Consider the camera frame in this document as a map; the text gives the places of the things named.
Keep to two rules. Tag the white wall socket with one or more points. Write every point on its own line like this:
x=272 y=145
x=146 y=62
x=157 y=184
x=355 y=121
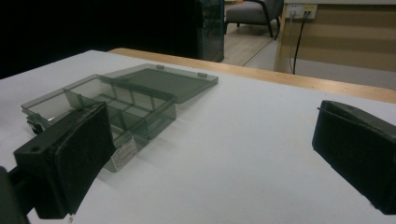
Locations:
x=301 y=10

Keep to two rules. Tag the grey armchair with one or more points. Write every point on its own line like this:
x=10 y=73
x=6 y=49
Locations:
x=252 y=14

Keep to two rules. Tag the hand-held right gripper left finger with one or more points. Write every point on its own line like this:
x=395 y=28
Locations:
x=73 y=161

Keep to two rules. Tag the clear grey plastic organizer box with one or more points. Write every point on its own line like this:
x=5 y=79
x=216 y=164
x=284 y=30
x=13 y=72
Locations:
x=134 y=99

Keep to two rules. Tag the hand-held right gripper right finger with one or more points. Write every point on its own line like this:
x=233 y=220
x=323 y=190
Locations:
x=358 y=146

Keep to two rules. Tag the dark teal cabinet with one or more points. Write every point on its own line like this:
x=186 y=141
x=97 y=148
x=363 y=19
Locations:
x=211 y=29

